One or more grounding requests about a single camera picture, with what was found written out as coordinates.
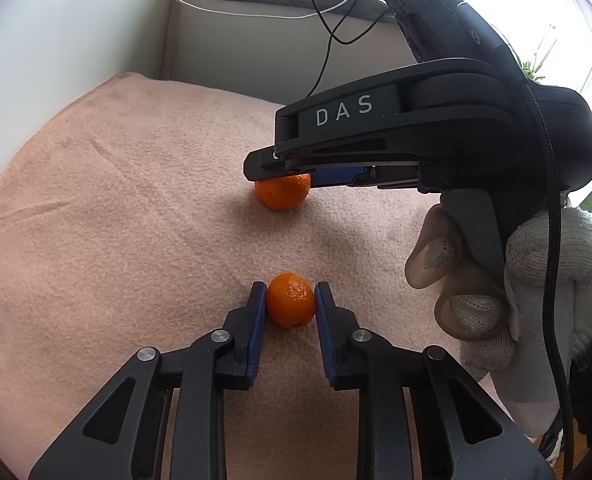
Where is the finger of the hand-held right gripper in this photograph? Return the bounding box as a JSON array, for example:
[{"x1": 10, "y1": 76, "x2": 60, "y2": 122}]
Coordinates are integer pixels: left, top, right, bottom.
[{"x1": 243, "y1": 142, "x2": 429, "y2": 193}]

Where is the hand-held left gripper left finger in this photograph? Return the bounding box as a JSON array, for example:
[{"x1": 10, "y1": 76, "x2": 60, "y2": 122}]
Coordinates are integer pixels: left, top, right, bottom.
[{"x1": 28, "y1": 281, "x2": 267, "y2": 480}]

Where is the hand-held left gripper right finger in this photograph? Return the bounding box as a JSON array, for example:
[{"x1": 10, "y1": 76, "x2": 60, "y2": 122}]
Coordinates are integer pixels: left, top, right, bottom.
[{"x1": 315, "y1": 281, "x2": 557, "y2": 480}]

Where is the small mandarin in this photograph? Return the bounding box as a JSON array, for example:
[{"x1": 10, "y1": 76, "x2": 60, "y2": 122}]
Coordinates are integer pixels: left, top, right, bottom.
[
  {"x1": 266, "y1": 272, "x2": 317, "y2": 330},
  {"x1": 254, "y1": 172, "x2": 311, "y2": 212}
]

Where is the person's right hand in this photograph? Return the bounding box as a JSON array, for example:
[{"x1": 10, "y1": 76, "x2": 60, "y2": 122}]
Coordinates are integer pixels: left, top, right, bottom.
[{"x1": 406, "y1": 205, "x2": 592, "y2": 436}]

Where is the green potted plant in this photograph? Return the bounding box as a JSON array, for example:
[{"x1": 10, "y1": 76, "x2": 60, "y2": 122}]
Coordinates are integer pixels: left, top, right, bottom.
[{"x1": 518, "y1": 37, "x2": 559, "y2": 83}]

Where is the pink towel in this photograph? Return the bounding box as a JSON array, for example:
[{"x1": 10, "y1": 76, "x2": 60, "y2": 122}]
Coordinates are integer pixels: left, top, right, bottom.
[{"x1": 0, "y1": 72, "x2": 507, "y2": 480}]

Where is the black braided cable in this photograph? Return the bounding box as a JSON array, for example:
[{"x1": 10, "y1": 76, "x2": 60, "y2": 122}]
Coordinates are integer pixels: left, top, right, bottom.
[{"x1": 523, "y1": 80, "x2": 577, "y2": 466}]

